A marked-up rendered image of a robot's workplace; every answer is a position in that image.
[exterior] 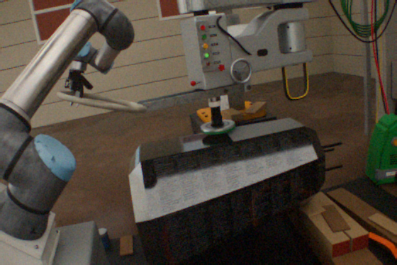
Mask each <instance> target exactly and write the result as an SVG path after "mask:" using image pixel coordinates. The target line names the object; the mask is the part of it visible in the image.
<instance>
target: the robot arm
mask: <svg viewBox="0 0 397 265"><path fill-rule="evenodd" d="M69 12H70V13H71V14H70V15H69V17H68V18H67V19H66V20H65V21H64V23H63V24H62V25H61V26H60V27H59V28H58V29H57V30H56V31H55V32H54V34H53V35H52V36H51V37H50V38H49V40H48V41H47V42H46V43H45V44H44V45H43V46H42V47H41V49H40V51H39V52H38V53H37V54H35V57H34V58H33V59H32V60H31V61H30V62H29V63H28V64H27V65H26V67H25V69H24V70H23V71H22V72H21V73H20V74H19V75H18V77H17V78H16V80H15V81H14V82H13V83H12V85H11V86H10V87H9V88H8V89H7V90H6V92H5V94H4V95H3V96H2V97H1V98H0V178H2V179H3V180H5V181H7V182H9V184H8V186H7V187H6V188H5V189H4V190H3V191H2V192H1V193H0V230H1V231H2V232H5V233H6V234H8V235H10V236H12V237H15V238H17V239H21V240H30V241H33V240H36V239H39V238H41V237H42V236H43V235H44V233H45V231H46V229H47V223H48V220H49V214H50V210H52V207H53V206H54V204H55V203H56V201H57V199H58V198H59V197H60V195H61V193H62V192H63V191H64V188H65V187H66V186H67V183H68V182H69V181H70V180H71V178H72V175H73V173H74V171H75V169H76V167H77V163H76V159H75V158H74V157H73V155H72V153H71V152H70V151H69V150H68V149H67V147H65V146H64V145H63V144H61V143H60V142H58V141H57V140H56V139H54V138H53V137H50V136H49V135H44V134H39V135H37V136H36V137H35V138H34V137H33V136H31V135H29V133H30V131H31V130H32V125H31V124H30V120H31V118H32V117H33V116H34V114H35V113H36V111H37V110H38V108H39V107H40V106H41V104H42V102H43V101H44V100H45V98H46V96H47V95H48V94H49V93H50V91H51V90H52V88H53V87H54V86H55V84H56V83H57V82H58V81H59V79H60V78H61V76H62V75H63V73H64V72H65V71H66V70H67V68H68V66H69V65H70V64H71V63H72V67H71V68H73V69H69V76H68V79H66V81H65V88H68V89H70V90H71V91H73V92H76V94H75V96H76V97H79V98H82V96H83V93H84V87H85V88H87V89H88V90H92V89H93V87H94V86H93V85H91V84H90V83H89V81H88V80H87V79H86V78H85V77H84V76H83V75H81V73H83V74H84V71H86V70H87V66H88V64H89V65H90V66H92V67H94V69H96V70H98V71H100V73H102V74H105V75H106V74H107V73H108V72H109V71H110V69H111V68H112V66H113V65H114V60H115V58H116V57H117V56H118V55H119V53H120V52H121V51H123V50H125V49H128V48H129V47H130V46H131V45H132V43H133V40H134V37H135V34H134V27H133V25H132V24H131V22H130V20H129V19H128V18H127V17H126V16H125V14H124V13H123V12H122V11H121V10H118V9H117V8H116V7H115V6H114V5H112V4H110V3H109V2H108V1H106V0H76V1H74V3H73V4H72V5H71V7H70V10H69ZM96 32H98V33H100V34H102V36H104V37H105V38H106V41H105V43H104V44H103V46H102V48H101V50H100V52H99V51H98V50H97V49H96V48H94V47H92V46H91V43H90V42H89V41H88V40H89V39H90V38H91V37H92V35H93V34H95V33H96ZM67 81H68V85H67V86H66V82H67ZM83 86H84V87H83Z"/></svg>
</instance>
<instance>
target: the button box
mask: <svg viewBox="0 0 397 265"><path fill-rule="evenodd" d="M201 25H205V31H201V30H200V26H201ZM193 26H194V34H195V39H196V47H197V52H198V60H199V65H200V70H201V73H204V72H211V71H215V68H214V63H213V53H212V48H211V39H210V34H209V29H208V21H207V20H206V21H194V22H193ZM202 34H206V40H202V39H201V35H202ZM204 43H208V49H207V50H205V49H203V44H204ZM205 52H209V53H210V57H209V58H208V59H206V58H205V57H204V53H205ZM206 62H211V66H210V67H206Z"/></svg>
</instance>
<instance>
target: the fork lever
mask: <svg viewBox="0 0 397 265"><path fill-rule="evenodd" d="M242 91H245V89H244V84H241V85H240V84H237V83H234V84H231V85H227V86H222V87H220V88H217V89H211V90H207V91H204V90H202V89H194V90H190V91H183V92H179V93H175V94H169V95H166V96H159V97H155V98H149V99H145V100H141V101H138V104H141V105H142V106H145V107H146V108H147V111H146V112H145V113H147V112H151V111H157V110H160V109H163V108H169V107H172V106H176V105H179V104H183V103H189V102H197V101H202V100H206V99H210V98H215V97H219V96H225V95H228V94H234V93H238V92H242Z"/></svg>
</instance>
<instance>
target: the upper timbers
mask: <svg viewBox="0 0 397 265"><path fill-rule="evenodd" d="M313 200H314V201H315V202H317V204H319V205H320V206H324V205H330V204H333V205H334V206H335V207H336V208H337V211H338V212H340V214H341V216H342V217H343V218H344V219H345V221H346V222H347V224H348V225H349V227H350V230H347V231H341V232H332V230H331V229H330V227H329V225H328V224H327V223H326V221H325V219H324V217H323V215H322V214H320V215H316V216H313V217H311V218H308V217H307V215H305V214H304V213H303V211H302V210H299V209H298V210H295V213H296V215H297V216H298V217H299V218H300V220H301V221H302V222H303V223H304V225H305V226H306V227H307V228H308V229H309V231H310V232H311V233H312V234H313V236H314V237H315V238H316V239H317V240H318V241H319V243H320V244H321V245H322V246H323V248H324V249H325V250H326V252H327V253H328V254H329V255H330V256H331V258H334V257H337V256H342V255H344V254H346V253H349V252H350V251H351V252H353V251H357V250H359V249H363V248H366V247H368V243H369V233H368V232H367V231H366V230H365V229H364V228H363V227H362V226H361V225H359V224H358V223H357V222H356V221H354V220H353V219H352V218H351V217H350V216H349V215H348V214H346V212H344V210H341V208H340V207H339V206H337V205H336V204H335V203H334V202H333V201H331V200H330V199H329V198H328V197H327V196H325V195H324V193H323V192H321V191H320V192H318V193H317V194H316V195H315V196H314V197H313Z"/></svg>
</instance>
